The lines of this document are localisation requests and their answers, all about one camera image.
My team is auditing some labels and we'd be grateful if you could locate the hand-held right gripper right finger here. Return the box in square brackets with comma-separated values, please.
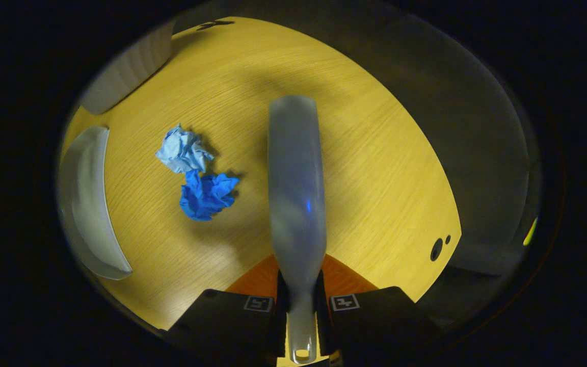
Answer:
[315, 254, 444, 367]

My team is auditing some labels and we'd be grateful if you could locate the grey garbage bin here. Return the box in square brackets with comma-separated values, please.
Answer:
[81, 20, 176, 116]

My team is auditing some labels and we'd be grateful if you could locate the dark blue paper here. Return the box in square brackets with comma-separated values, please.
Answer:
[179, 170, 241, 221]

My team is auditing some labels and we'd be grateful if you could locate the small white broom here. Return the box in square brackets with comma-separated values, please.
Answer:
[267, 95, 328, 364]

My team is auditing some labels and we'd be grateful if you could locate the light blue paper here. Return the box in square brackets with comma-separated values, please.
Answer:
[155, 124, 215, 174]

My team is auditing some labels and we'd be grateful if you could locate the white dustpan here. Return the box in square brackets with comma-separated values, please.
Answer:
[58, 126, 134, 281]

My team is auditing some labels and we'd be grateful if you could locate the black desk bracket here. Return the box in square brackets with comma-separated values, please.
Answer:
[197, 19, 235, 31]

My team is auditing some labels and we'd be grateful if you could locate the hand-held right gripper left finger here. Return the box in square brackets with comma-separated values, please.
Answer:
[164, 254, 290, 367]

